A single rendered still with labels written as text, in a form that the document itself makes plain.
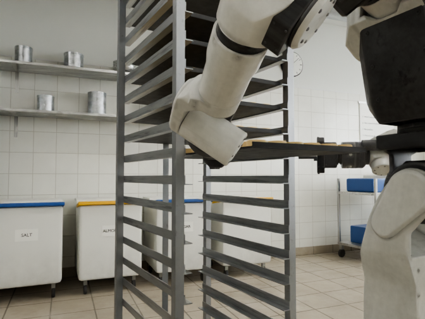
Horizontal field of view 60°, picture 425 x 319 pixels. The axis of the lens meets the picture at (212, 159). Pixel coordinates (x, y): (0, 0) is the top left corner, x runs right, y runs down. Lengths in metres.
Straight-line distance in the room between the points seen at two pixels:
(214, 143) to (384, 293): 0.46
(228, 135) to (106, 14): 3.71
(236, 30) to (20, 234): 2.94
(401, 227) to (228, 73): 0.44
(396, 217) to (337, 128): 4.44
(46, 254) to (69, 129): 1.27
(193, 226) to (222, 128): 2.86
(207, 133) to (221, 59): 0.16
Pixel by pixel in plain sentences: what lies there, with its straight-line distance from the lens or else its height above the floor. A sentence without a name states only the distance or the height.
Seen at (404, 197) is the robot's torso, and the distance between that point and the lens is 0.73.
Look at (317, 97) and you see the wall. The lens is 5.02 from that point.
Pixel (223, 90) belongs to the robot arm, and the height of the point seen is 1.08.
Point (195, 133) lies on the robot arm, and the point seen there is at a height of 1.04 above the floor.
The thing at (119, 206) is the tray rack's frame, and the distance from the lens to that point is 1.69.
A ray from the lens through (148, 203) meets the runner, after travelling 1.41.
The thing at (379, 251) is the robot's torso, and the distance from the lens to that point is 0.78.
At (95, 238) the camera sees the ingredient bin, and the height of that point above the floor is 0.46.
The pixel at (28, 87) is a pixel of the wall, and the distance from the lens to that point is 3.97.
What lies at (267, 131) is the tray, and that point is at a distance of 1.35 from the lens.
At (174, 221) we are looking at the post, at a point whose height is 0.84.
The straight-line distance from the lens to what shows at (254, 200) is 1.52.
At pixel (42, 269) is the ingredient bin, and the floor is 0.25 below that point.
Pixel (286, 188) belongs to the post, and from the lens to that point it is 1.38.
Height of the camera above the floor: 0.97
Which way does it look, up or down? 3 degrees up
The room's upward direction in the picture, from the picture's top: straight up
